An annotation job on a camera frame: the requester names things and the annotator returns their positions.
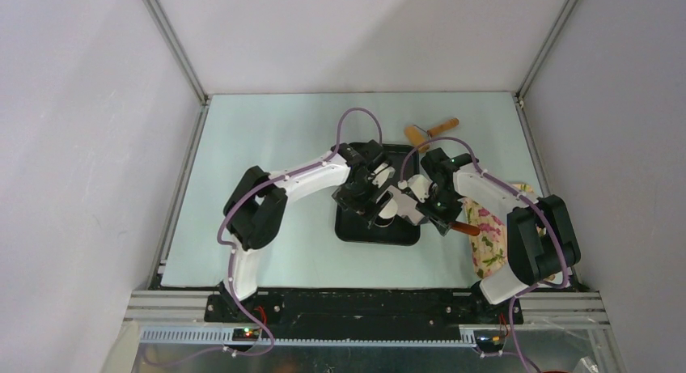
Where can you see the metal spatula with red handle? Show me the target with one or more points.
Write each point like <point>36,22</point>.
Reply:
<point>406,209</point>

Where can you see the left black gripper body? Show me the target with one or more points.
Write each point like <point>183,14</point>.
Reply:
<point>358,197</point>

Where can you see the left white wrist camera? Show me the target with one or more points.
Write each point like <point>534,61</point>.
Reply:
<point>382,174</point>

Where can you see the wooden dough roller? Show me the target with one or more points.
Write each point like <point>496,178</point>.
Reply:
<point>417,135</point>

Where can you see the floral cloth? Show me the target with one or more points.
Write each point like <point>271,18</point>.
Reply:
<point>489,247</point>

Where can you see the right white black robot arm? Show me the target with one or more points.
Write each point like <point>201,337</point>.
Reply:
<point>540,236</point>

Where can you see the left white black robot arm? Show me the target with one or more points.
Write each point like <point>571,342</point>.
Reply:
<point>254,212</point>

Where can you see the small round metal cup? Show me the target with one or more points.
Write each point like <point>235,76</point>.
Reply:
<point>382,222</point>

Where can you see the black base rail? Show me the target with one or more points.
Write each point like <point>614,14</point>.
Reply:
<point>299,314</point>

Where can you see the aluminium frame with cable duct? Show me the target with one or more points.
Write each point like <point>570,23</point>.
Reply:
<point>563,331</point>

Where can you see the black baking tray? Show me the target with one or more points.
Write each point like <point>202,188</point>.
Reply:
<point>350,227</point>

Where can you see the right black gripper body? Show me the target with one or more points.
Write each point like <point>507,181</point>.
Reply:
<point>441,205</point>

